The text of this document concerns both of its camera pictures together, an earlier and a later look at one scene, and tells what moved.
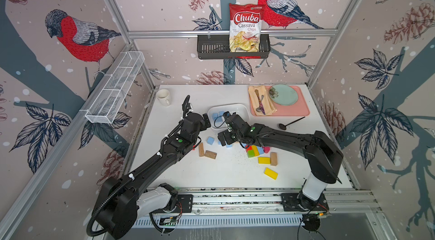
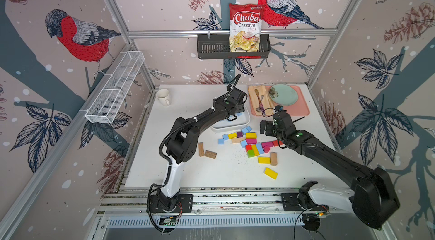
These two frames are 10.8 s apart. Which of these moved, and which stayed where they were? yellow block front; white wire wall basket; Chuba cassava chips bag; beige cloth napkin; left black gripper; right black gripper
Moved: right black gripper; left black gripper
Stayed: white wire wall basket; yellow block front; Chuba cassava chips bag; beige cloth napkin
